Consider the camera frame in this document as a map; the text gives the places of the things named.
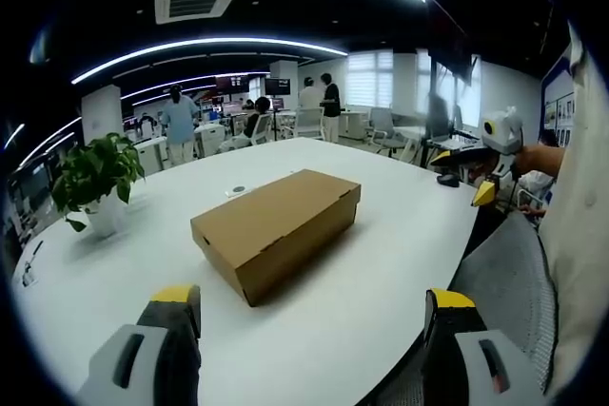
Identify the hanging black monitor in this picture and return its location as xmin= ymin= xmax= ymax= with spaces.
xmin=425 ymin=0 xmax=479 ymax=89

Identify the grey mesh office chair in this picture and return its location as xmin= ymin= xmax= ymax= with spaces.
xmin=375 ymin=209 xmax=559 ymax=406

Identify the operator in white shirt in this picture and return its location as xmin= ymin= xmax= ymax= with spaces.
xmin=536 ymin=19 xmax=609 ymax=398

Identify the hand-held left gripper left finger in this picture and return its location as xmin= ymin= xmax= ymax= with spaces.
xmin=74 ymin=283 xmax=204 ymax=406

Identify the green potted plant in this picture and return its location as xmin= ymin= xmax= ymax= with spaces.
xmin=49 ymin=131 xmax=147 ymax=234

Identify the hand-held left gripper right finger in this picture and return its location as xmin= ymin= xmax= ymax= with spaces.
xmin=420 ymin=287 xmax=549 ymax=406

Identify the round white disc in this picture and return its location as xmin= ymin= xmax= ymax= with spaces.
xmin=225 ymin=182 xmax=254 ymax=200

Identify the wall poster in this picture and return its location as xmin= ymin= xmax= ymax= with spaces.
xmin=540 ymin=42 xmax=580 ymax=145

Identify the dark display screen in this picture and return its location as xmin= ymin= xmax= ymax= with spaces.
xmin=264 ymin=77 xmax=292 ymax=97

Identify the white plant pot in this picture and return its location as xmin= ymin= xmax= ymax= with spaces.
xmin=84 ymin=191 xmax=128 ymax=239

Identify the white office chair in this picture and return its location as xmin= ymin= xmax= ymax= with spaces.
xmin=246 ymin=113 xmax=275 ymax=146
xmin=366 ymin=106 xmax=398 ymax=153
xmin=292 ymin=106 xmax=326 ymax=141

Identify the window blind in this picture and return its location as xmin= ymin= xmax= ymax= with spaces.
xmin=345 ymin=50 xmax=396 ymax=107

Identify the brown cardboard shoe box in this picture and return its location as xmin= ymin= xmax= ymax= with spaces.
xmin=189 ymin=168 xmax=363 ymax=308

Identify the ceiling air conditioner vent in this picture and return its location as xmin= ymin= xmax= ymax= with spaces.
xmin=153 ymin=0 xmax=244 ymax=27

